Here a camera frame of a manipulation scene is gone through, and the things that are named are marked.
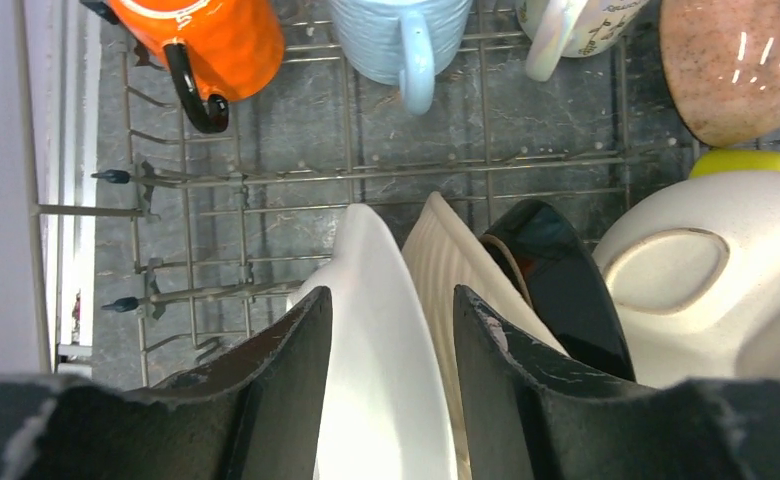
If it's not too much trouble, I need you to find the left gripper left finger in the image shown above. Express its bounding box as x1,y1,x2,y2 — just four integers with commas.
0,287,332,479

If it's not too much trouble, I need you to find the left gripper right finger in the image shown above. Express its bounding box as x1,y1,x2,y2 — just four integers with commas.
453,285,780,479

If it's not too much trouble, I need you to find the plain white plate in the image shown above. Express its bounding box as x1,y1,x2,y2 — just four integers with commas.
287,204,458,480

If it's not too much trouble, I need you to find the red-rimmed beige plate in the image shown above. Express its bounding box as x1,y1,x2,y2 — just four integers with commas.
480,199,636,381

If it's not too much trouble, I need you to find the cream divided plate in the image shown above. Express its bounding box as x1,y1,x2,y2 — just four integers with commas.
593,170,780,387

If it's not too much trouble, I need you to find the lime green bowl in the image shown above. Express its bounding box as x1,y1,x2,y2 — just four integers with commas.
688,149,780,179

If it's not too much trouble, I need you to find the orange mug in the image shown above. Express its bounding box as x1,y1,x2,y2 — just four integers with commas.
81,0,285,134

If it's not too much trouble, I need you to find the white floral mug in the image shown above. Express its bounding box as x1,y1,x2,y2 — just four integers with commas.
514,0,648,82

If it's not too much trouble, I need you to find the light blue mug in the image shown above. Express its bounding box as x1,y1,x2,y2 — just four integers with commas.
329,0,472,115

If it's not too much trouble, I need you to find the beige brown-rimmed bowl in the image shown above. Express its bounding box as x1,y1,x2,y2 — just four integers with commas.
659,0,780,147

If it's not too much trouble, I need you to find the grey wire dish rack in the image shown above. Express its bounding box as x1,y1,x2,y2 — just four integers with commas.
23,1,706,389

